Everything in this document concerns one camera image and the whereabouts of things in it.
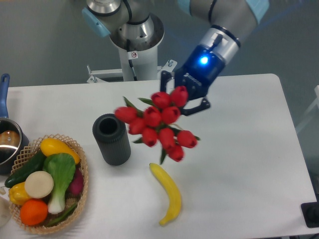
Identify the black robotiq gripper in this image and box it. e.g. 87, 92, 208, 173
159, 45, 225, 116

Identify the red tulip bouquet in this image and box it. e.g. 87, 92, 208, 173
114, 86, 199, 164

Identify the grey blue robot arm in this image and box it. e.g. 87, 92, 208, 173
82, 0, 270, 116

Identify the dark grey ribbed vase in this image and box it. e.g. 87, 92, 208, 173
92, 114, 131, 166

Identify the yellow banana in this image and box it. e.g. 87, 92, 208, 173
149, 163, 182, 227

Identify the green bok choy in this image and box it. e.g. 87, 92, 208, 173
43, 153, 76, 215

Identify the yellow squash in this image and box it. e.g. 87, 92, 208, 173
40, 138, 80, 164

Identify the purple sweet potato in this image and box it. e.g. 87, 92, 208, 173
68, 168, 84, 196

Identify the green chili pepper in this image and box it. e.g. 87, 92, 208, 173
46, 203, 77, 227

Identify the woven wicker basket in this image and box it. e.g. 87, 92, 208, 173
9, 134, 88, 235

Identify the dark green cucumber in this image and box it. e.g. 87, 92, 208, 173
4, 150, 46, 188

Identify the black device at edge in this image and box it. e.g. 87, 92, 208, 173
301, 202, 319, 228

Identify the round white radish slice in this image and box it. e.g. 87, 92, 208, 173
24, 171, 54, 199

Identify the orange fruit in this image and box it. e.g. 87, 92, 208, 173
20, 199, 48, 226

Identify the yellow bell pepper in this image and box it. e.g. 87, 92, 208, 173
8, 182, 31, 206

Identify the white garlic piece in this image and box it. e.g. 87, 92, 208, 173
0, 187, 6, 195

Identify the blue handled saucepan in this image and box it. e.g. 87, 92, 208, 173
0, 73, 29, 175

